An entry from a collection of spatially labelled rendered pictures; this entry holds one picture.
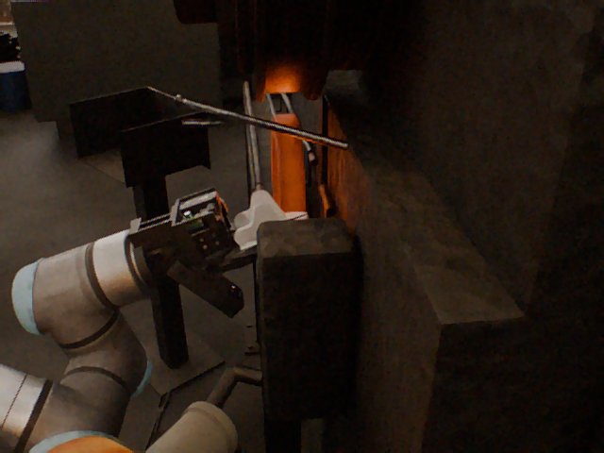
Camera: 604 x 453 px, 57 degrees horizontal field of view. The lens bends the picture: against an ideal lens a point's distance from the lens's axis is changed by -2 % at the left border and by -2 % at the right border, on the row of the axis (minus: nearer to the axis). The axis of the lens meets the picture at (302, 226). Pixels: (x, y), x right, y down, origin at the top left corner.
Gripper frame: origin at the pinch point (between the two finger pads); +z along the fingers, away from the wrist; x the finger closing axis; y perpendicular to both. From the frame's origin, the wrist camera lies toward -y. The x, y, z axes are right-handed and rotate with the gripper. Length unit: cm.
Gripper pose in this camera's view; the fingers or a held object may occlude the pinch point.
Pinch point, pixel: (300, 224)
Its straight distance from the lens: 71.0
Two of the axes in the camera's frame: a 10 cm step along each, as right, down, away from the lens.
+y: -3.1, -8.1, -4.9
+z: 9.5, -3.2, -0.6
